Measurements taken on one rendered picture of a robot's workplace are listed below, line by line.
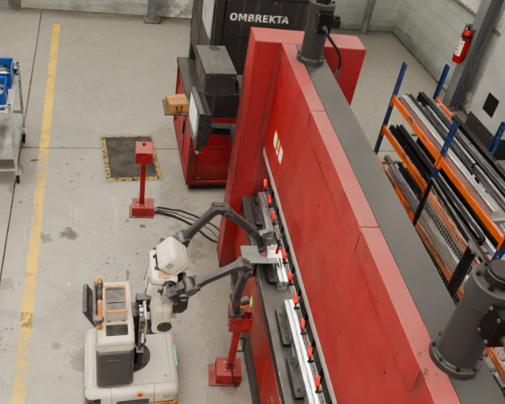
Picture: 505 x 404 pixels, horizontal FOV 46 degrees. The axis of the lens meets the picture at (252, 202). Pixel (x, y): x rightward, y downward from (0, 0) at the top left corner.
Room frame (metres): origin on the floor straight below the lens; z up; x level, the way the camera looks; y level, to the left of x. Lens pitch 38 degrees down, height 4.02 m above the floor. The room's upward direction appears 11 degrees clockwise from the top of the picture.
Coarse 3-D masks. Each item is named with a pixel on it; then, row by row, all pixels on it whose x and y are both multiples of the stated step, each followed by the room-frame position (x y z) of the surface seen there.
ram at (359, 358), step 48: (288, 96) 3.76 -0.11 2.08; (288, 144) 3.53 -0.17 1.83; (288, 192) 3.30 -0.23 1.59; (288, 240) 3.08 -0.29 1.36; (336, 240) 2.40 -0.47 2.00; (336, 288) 2.24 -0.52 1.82; (336, 336) 2.08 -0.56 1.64; (384, 336) 1.72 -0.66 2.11; (336, 384) 1.92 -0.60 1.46; (384, 384) 1.59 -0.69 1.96
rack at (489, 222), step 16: (400, 80) 5.49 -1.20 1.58; (400, 112) 5.30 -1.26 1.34; (448, 112) 5.38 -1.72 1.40; (384, 128) 5.48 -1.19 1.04; (416, 128) 4.97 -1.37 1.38; (432, 144) 4.69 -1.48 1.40; (448, 144) 4.48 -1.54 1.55; (496, 144) 4.63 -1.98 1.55; (384, 160) 5.41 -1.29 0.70; (400, 160) 5.47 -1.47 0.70; (416, 176) 4.71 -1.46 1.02; (432, 176) 4.50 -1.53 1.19; (400, 192) 4.87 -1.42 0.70; (464, 192) 4.06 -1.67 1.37; (480, 208) 3.84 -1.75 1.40; (416, 224) 4.45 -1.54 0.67; (496, 256) 3.49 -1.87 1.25; (448, 272) 3.84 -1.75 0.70
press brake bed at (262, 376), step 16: (240, 208) 4.07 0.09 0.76; (240, 240) 3.87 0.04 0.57; (240, 256) 3.78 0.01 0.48; (256, 288) 3.18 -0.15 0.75; (256, 304) 3.09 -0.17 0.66; (256, 320) 3.01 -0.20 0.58; (256, 336) 2.93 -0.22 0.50; (256, 352) 2.85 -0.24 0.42; (272, 352) 2.56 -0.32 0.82; (256, 368) 2.77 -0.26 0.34; (272, 368) 2.48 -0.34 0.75; (256, 384) 2.83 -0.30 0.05; (272, 384) 2.41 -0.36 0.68; (256, 400) 2.69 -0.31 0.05
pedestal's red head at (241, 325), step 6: (228, 306) 2.95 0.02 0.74; (246, 306) 2.95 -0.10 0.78; (252, 306) 2.90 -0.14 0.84; (228, 312) 2.91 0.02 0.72; (246, 312) 2.90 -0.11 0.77; (228, 318) 2.87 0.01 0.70; (234, 318) 2.79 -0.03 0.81; (240, 318) 2.80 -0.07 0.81; (246, 318) 2.86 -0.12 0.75; (252, 318) 2.81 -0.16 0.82; (228, 324) 2.82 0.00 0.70; (234, 324) 2.79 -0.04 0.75; (240, 324) 2.80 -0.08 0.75; (246, 324) 2.81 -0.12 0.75; (228, 330) 2.79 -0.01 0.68; (234, 330) 2.79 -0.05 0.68; (240, 330) 2.80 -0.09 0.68; (246, 330) 2.81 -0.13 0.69
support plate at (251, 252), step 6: (240, 246) 3.33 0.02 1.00; (246, 246) 3.34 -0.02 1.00; (252, 246) 3.35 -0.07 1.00; (270, 246) 3.39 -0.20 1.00; (246, 252) 3.27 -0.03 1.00; (252, 252) 3.28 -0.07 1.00; (258, 252) 3.29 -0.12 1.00; (264, 252) 3.31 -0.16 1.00; (246, 258) 3.21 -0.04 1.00; (252, 258) 3.22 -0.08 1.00; (258, 258) 3.23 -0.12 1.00; (264, 258) 3.24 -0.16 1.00; (270, 258) 3.26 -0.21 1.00; (276, 258) 3.27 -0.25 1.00
